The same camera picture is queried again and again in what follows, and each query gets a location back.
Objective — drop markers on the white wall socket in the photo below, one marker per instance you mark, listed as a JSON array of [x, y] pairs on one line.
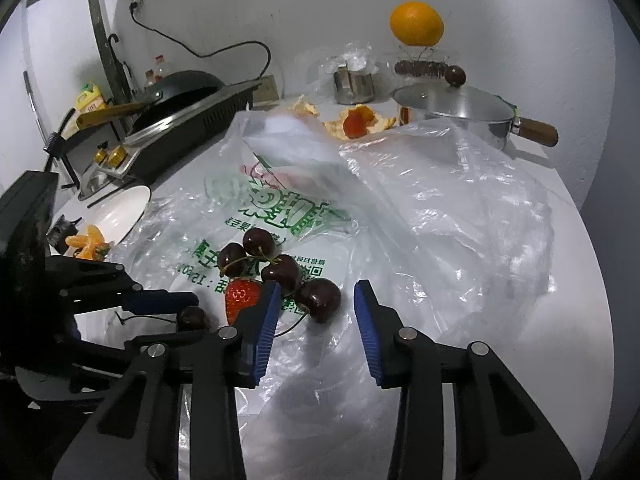
[[136, 0]]

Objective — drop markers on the orange peel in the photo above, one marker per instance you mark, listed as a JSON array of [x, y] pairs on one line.
[[382, 125], [306, 108]]

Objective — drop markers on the printed clear plastic bag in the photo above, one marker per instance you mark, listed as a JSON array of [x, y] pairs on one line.
[[450, 210]]

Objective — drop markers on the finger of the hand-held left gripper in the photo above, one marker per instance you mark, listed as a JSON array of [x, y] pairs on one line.
[[160, 302], [100, 352]]

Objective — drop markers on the dark red cherry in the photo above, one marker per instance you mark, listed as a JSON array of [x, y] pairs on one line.
[[192, 317], [320, 300], [258, 241], [281, 272], [231, 258]]

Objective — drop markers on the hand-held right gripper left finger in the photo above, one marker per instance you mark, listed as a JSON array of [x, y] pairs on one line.
[[265, 330]]

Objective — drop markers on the steel gas stove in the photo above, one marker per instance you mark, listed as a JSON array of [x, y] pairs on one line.
[[135, 160]]

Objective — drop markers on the yellow dish soap bottle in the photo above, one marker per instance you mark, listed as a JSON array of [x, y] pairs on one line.
[[92, 97]]

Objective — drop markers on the orange segment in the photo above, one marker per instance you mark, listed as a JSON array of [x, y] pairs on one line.
[[95, 235], [75, 242]]

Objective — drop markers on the whole orange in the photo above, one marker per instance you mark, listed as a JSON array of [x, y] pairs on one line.
[[417, 22]]

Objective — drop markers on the dark oil bottle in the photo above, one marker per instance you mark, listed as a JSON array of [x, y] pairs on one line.
[[149, 80]]

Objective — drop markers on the black wok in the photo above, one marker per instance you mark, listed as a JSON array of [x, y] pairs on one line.
[[185, 82]]

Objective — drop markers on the small clear plastic bag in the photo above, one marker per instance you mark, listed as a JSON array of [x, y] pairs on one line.
[[320, 65]]

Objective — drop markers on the steel cup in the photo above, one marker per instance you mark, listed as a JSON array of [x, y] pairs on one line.
[[352, 85]]

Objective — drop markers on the dark folded umbrella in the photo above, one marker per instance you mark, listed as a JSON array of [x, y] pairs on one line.
[[117, 65]]

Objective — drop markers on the dark vertical pipe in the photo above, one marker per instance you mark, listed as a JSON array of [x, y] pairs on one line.
[[100, 35]]

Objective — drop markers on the red-capped plastic bottle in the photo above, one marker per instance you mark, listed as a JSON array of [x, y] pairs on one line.
[[160, 67]]

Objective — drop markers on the black induction cooker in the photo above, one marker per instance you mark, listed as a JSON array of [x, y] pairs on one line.
[[200, 120]]

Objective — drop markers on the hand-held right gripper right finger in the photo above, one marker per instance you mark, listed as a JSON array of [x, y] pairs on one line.
[[367, 335]]

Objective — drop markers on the black metal rack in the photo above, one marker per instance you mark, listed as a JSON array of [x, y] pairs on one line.
[[82, 137]]

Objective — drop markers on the white plate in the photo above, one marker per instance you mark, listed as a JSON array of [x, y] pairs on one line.
[[122, 210]]

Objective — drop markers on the clear glass jar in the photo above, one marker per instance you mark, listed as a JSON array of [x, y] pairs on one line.
[[422, 52]]

